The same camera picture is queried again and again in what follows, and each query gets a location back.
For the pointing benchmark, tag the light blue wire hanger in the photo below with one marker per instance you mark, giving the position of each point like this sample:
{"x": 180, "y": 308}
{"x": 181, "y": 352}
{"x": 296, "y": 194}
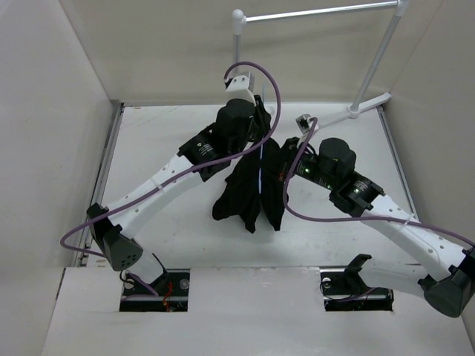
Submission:
{"x": 260, "y": 172}

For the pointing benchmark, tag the black trousers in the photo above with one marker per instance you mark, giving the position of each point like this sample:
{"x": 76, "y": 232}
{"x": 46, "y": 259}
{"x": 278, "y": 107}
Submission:
{"x": 241, "y": 198}

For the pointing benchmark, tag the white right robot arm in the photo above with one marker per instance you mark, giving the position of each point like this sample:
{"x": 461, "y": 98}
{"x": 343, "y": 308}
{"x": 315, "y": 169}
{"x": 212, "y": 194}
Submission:
{"x": 444, "y": 271}

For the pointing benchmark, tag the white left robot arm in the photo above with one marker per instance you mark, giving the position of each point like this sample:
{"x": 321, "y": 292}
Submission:
{"x": 114, "y": 228}

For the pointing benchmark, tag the white metal clothes rack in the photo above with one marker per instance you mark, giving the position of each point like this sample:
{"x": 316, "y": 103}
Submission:
{"x": 327, "y": 54}

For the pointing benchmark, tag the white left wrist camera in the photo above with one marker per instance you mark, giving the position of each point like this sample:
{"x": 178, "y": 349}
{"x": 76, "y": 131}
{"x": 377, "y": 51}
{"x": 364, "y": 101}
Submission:
{"x": 241, "y": 87}

